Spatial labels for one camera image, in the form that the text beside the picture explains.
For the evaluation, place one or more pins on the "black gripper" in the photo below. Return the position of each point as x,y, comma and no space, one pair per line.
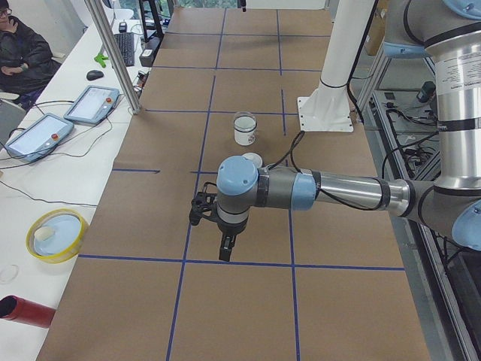
231,229

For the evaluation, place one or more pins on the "white cup lid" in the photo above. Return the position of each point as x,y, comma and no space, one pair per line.
254,158

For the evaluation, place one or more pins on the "clear plastic funnel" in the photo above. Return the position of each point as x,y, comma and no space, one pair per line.
244,122

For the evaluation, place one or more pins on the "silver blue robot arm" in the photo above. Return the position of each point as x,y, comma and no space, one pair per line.
450,33

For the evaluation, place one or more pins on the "white enamel cup blue rim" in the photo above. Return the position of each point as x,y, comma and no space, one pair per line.
245,138

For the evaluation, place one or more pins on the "yellow bowl with blue lid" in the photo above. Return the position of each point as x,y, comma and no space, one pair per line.
57,236

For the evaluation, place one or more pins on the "far teach pendant tablet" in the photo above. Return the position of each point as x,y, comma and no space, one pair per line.
93,105

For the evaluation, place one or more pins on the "teach pendant tablet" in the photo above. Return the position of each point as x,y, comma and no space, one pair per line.
39,139
93,105

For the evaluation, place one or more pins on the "black computer mouse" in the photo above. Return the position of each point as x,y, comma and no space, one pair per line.
94,75

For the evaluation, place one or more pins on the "near teach pendant tablet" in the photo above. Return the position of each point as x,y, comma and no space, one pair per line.
39,139

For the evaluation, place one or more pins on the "green small object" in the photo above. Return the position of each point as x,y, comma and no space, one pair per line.
101,59

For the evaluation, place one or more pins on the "black keyboard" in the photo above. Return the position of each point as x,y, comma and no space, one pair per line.
126,44

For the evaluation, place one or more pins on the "red cylinder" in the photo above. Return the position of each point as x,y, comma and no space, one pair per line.
14,308

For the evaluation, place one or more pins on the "seated person in black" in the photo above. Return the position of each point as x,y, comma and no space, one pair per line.
27,63

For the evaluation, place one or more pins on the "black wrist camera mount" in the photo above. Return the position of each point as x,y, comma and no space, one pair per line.
203,206

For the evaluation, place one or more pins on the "white pedestal column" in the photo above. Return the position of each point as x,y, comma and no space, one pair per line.
327,108

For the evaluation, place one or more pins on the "aluminium frame post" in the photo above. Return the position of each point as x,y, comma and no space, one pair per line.
104,29

